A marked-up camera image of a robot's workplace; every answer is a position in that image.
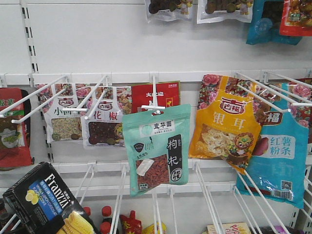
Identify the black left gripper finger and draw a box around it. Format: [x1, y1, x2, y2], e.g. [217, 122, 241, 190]
[42, 215, 65, 234]

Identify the black Franzzi cookie box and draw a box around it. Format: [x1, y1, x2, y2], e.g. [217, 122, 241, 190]
[3, 162, 99, 234]

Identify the teal goji berry pouch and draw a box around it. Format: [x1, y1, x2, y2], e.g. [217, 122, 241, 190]
[122, 104, 191, 196]

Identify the red-capped soy sauce bottle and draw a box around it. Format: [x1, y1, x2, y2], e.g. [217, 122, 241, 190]
[83, 207, 91, 216]

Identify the red spouted sauce pouch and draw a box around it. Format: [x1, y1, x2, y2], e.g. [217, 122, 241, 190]
[119, 210, 142, 234]

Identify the red snack bag far left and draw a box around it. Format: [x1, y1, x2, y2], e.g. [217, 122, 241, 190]
[0, 100, 33, 170]

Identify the yellow snack bag bottom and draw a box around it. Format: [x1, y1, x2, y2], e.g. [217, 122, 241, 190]
[142, 221, 169, 234]

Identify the white Sichuan pepper pouch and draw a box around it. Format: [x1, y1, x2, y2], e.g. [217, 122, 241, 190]
[80, 86, 132, 149]

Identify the white fennel seed pouch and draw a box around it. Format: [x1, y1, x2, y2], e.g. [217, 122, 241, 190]
[39, 83, 91, 143]

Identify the white centre display hook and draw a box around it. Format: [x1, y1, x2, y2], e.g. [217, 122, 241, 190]
[141, 72, 166, 115]

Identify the cream Pocky style box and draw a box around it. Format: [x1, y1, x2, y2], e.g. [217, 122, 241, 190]
[207, 222, 251, 234]

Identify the yellow white fungus pouch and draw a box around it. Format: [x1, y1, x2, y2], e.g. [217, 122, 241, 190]
[189, 74, 261, 174]

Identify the blue sweet potato noodle pouch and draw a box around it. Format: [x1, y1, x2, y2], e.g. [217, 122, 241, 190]
[236, 86, 311, 209]

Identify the white mushroom pouch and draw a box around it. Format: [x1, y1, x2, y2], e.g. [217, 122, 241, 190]
[196, 0, 254, 24]
[145, 0, 193, 22]

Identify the blue pouch top right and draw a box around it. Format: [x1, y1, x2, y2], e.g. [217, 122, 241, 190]
[246, 0, 302, 45]

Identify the red pouch top right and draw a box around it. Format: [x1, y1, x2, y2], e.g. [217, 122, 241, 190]
[279, 0, 312, 37]

